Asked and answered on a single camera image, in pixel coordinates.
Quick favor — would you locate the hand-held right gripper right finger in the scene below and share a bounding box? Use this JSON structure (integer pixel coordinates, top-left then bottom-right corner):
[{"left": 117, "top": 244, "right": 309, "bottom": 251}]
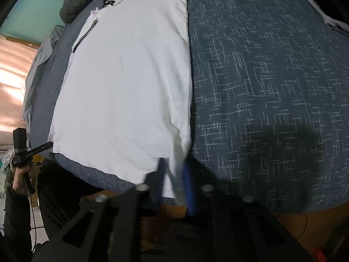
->
[{"left": 181, "top": 155, "right": 314, "bottom": 262}]

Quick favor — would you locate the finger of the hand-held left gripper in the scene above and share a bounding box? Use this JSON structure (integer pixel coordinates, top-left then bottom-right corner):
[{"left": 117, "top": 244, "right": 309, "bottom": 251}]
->
[{"left": 27, "top": 141, "right": 54, "bottom": 158}]

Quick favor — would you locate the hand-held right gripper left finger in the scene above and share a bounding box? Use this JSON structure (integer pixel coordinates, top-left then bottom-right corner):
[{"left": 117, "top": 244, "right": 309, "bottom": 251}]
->
[{"left": 33, "top": 157, "right": 168, "bottom": 262}]

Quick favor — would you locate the white shirt with black trim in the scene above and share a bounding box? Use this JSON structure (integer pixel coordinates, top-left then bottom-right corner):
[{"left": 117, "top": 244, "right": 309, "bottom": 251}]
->
[{"left": 48, "top": 0, "right": 197, "bottom": 200}]

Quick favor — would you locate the stack of folded clothes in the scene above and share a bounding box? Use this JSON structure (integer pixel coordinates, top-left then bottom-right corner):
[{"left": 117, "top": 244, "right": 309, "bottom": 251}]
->
[{"left": 292, "top": 0, "right": 349, "bottom": 34}]

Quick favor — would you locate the person's left hand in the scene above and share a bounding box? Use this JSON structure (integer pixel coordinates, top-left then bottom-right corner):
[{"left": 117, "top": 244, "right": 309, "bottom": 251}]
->
[{"left": 12, "top": 165, "right": 38, "bottom": 196}]

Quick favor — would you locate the person's dark clothing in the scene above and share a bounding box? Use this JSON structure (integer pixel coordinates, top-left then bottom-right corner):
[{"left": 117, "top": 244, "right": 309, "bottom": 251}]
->
[{"left": 37, "top": 164, "right": 109, "bottom": 252}]

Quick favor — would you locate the pink curtain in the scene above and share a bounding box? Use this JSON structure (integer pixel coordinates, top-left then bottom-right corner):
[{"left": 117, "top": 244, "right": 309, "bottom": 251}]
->
[{"left": 0, "top": 34, "right": 43, "bottom": 150}]

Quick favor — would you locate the light grey blanket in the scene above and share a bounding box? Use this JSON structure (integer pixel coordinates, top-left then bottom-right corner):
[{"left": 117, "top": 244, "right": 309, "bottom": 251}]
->
[{"left": 22, "top": 24, "right": 66, "bottom": 148}]

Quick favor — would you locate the dark grey rolled duvet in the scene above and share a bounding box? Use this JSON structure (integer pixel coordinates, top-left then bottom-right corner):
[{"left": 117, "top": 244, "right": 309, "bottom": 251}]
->
[{"left": 59, "top": 0, "right": 137, "bottom": 25}]

